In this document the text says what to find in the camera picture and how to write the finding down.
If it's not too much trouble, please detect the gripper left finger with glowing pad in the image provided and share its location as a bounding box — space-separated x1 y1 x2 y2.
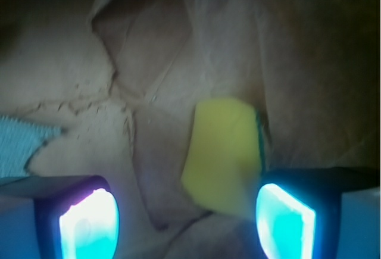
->
1 175 120 258

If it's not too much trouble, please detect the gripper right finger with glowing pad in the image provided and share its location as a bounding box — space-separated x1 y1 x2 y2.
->
256 167 380 258

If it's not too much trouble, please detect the yellow sponge with green back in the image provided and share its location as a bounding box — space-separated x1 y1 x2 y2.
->
181 98 264 220

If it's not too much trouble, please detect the teal microfiber cloth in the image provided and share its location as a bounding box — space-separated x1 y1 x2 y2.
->
1 115 67 178

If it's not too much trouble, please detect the brown paper bag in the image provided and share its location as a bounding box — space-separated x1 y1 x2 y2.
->
1 0 380 258

